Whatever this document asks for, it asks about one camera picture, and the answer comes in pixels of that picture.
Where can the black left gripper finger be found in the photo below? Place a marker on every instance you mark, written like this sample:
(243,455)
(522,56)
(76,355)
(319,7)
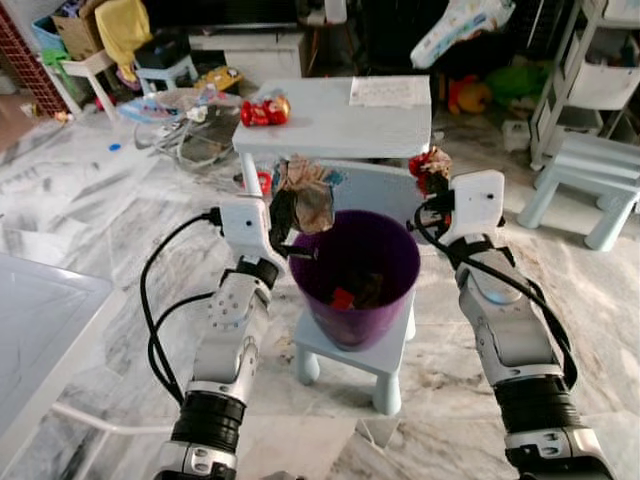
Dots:
(283,203)

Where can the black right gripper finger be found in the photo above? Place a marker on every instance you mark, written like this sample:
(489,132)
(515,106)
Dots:
(428,188)

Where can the red and beige trash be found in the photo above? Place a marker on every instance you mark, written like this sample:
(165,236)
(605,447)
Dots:
(432,160)

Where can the brown paper trash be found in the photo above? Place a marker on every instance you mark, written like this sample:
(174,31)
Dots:
(312,200)

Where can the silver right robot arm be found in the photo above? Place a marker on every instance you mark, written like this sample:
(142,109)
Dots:
(510,340)

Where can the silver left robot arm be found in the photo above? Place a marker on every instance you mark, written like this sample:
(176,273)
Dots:
(230,340)

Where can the red wrapper trash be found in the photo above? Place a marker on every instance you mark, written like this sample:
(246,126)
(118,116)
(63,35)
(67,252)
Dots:
(343,298)

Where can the purple plastic rubbish bin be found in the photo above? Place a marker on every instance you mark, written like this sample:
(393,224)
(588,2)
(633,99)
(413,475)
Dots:
(330,320)

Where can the dark brown trash piece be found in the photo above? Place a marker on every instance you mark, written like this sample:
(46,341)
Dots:
(370,290)

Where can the light blue plastic chair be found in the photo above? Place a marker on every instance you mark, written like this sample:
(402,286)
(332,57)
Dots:
(375,190)

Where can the small white table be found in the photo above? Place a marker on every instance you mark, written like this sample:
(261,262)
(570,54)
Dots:
(340,125)

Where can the yellow and red plush toy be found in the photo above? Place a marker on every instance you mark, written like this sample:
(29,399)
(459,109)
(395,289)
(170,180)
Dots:
(470,97)

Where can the white printed paper sheet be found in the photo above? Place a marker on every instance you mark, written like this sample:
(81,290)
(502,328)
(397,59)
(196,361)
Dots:
(390,92)

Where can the small white box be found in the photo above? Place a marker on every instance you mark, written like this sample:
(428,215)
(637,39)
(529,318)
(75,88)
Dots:
(517,135)

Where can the green plush toy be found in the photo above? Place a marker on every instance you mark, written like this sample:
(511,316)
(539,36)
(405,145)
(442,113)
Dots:
(515,82)

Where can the yellow snack packet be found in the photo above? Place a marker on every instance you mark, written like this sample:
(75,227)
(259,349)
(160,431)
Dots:
(218,79)

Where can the white low cabinet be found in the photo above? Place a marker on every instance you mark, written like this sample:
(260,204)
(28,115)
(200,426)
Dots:
(250,55)

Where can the colourful play mat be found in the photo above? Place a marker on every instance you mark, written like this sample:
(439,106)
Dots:
(165,105)

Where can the small light blue stool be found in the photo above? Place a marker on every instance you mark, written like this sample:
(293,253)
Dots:
(385,365)

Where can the white printed bag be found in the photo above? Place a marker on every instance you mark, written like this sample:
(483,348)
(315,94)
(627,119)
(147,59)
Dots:
(460,30)

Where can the large light blue stool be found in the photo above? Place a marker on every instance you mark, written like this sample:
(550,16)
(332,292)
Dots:
(590,165)

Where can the small white stool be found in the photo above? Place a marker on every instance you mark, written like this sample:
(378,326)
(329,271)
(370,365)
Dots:
(165,75)

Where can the black box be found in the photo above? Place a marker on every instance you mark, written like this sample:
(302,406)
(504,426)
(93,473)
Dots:
(162,50)

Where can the white storage shelf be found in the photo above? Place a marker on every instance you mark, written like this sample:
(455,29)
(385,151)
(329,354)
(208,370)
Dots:
(600,85)

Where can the yellow cloth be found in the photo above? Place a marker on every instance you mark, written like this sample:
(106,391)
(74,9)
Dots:
(122,30)

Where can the white tube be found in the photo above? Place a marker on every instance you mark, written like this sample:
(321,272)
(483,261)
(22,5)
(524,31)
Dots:
(100,420)

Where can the grey glass coffee table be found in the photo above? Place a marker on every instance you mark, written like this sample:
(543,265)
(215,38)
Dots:
(40,330)

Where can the brown cardboard box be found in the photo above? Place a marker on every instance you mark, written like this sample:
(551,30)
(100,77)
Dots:
(75,35)

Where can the red brick pattern panel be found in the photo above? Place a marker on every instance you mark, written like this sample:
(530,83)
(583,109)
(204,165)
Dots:
(30,70)

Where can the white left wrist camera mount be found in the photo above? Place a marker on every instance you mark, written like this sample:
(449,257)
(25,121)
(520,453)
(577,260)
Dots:
(245,225)

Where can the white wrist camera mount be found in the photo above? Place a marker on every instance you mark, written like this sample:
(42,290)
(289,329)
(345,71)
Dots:
(245,225)
(478,205)

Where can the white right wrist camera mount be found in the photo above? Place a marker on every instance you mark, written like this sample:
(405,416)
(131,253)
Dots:
(478,205)

